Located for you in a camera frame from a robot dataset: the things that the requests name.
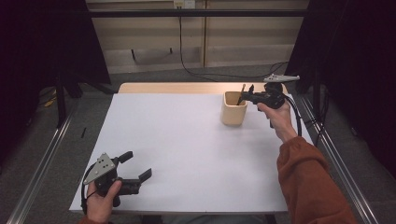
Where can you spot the person's right hand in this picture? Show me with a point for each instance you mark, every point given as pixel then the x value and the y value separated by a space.
pixel 280 121

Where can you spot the black curtain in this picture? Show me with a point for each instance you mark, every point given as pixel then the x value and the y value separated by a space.
pixel 31 46
pixel 367 62

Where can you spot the white wall socket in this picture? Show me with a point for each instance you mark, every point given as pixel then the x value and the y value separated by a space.
pixel 183 3

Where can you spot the person's left hand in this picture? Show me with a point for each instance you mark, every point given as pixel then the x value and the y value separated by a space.
pixel 99 208

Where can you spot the dark brush with tan tip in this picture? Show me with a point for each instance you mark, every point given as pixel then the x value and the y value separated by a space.
pixel 243 87

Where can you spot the black horizontal bar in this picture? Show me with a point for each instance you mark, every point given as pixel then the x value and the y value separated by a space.
pixel 186 13

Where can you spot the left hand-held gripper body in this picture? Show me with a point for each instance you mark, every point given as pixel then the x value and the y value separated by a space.
pixel 104 177

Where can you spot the black stand post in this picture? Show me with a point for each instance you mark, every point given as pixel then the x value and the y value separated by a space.
pixel 60 105
pixel 317 93

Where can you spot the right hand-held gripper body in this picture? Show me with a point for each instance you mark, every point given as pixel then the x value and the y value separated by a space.
pixel 272 95

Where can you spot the beige square cup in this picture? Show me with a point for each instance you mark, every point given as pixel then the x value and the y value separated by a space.
pixel 232 116

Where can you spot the aluminium floor rail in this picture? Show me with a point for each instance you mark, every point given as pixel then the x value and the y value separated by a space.
pixel 46 161
pixel 365 208

